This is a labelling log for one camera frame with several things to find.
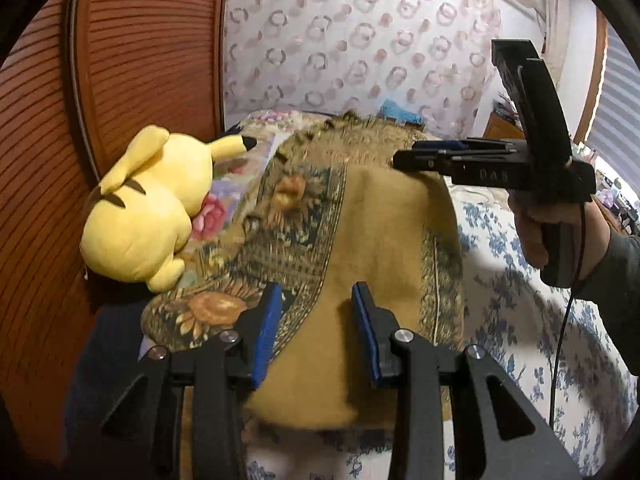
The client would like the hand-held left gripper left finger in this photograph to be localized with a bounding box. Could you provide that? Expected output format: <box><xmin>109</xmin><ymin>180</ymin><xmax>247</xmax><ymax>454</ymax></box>
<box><xmin>75</xmin><ymin>284</ymin><xmax>283</xmax><ymax>480</ymax></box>

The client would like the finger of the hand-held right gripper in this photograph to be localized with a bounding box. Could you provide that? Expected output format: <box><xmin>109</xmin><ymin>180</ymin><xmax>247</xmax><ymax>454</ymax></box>
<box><xmin>412</xmin><ymin>140</ymin><xmax>525</xmax><ymax>156</ymax></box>
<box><xmin>392</xmin><ymin>151</ymin><xmax>455</xmax><ymax>178</ymax></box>

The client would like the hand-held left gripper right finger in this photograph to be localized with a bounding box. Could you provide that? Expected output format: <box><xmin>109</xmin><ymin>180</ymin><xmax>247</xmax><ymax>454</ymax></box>
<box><xmin>351</xmin><ymin>282</ymin><xmax>581</xmax><ymax>480</ymax></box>

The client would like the golden brown patterned scarf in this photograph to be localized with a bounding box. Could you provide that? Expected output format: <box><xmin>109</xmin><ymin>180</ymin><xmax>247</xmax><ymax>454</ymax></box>
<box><xmin>140</xmin><ymin>112</ymin><xmax>466</xmax><ymax>433</ymax></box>

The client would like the person's right forearm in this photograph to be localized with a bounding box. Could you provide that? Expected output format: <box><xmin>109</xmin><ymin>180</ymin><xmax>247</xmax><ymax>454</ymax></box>
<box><xmin>575</xmin><ymin>230</ymin><xmax>640</xmax><ymax>377</ymax></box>

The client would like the person's right hand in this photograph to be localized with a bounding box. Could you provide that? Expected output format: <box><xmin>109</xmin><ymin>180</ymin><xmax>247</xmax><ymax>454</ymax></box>
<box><xmin>509</xmin><ymin>194</ymin><xmax>612</xmax><ymax>282</ymax></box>

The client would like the wooden dresser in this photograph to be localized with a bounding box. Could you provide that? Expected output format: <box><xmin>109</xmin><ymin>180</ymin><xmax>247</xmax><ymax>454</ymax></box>
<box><xmin>482</xmin><ymin>110</ymin><xmax>526</xmax><ymax>141</ymax></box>

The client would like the small blue cloth item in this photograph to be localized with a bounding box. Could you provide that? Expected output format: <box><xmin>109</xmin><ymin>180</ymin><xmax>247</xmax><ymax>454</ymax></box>
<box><xmin>380</xmin><ymin>100</ymin><xmax>426</xmax><ymax>126</ymax></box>

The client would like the striped window blind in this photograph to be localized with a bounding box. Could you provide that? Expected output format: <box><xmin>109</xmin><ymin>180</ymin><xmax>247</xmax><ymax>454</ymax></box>
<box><xmin>582</xmin><ymin>25</ymin><xmax>640</xmax><ymax>161</ymax></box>

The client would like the floral printed blanket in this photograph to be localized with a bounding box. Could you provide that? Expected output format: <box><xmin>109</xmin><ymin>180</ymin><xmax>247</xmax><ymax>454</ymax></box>
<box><xmin>190</xmin><ymin>110</ymin><xmax>636</xmax><ymax>480</ymax></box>

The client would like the navy bed sheet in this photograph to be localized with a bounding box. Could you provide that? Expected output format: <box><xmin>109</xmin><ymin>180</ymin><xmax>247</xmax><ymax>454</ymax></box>
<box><xmin>65</xmin><ymin>300</ymin><xmax>156</xmax><ymax>461</ymax></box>

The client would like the yellow plush toy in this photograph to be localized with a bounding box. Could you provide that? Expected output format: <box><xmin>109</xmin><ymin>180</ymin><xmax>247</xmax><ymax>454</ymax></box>
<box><xmin>80</xmin><ymin>125</ymin><xmax>258</xmax><ymax>293</ymax></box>

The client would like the wooden headboard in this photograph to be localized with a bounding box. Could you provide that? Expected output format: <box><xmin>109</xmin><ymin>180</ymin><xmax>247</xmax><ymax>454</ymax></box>
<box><xmin>0</xmin><ymin>0</ymin><xmax>231</xmax><ymax>451</ymax></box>

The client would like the black cable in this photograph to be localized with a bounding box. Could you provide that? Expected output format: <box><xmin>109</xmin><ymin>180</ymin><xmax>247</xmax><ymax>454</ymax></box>
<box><xmin>549</xmin><ymin>200</ymin><xmax>587</xmax><ymax>428</ymax></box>

